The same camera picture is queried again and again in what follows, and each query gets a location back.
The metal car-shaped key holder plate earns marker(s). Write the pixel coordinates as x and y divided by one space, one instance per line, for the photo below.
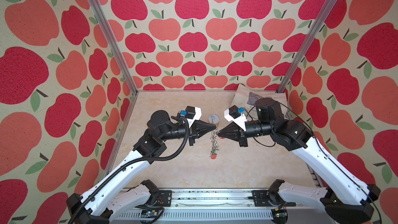
214 145

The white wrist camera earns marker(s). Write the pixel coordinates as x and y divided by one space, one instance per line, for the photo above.
236 115
192 114

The aluminium corner post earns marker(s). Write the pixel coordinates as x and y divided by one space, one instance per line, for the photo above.
113 44
310 36

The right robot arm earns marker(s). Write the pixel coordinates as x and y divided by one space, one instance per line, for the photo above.
346 199

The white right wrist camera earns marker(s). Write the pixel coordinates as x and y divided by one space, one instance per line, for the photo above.
236 115

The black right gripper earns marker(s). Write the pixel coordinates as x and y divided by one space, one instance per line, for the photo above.
237 132

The beige canvas tote bag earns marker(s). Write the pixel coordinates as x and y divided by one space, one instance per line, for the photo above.
246 98

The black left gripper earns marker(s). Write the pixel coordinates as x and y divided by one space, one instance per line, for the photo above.
194 133

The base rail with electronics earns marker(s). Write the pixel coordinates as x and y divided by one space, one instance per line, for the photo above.
207 205

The aluminium corner post right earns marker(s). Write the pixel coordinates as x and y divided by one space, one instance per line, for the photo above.
310 36

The aluminium corner post left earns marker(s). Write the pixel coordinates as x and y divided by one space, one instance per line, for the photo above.
113 44

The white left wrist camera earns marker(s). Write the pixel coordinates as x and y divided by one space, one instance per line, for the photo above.
192 114

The small round tin can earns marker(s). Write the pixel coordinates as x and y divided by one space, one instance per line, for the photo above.
214 119

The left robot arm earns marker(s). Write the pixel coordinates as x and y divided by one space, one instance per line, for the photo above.
164 139

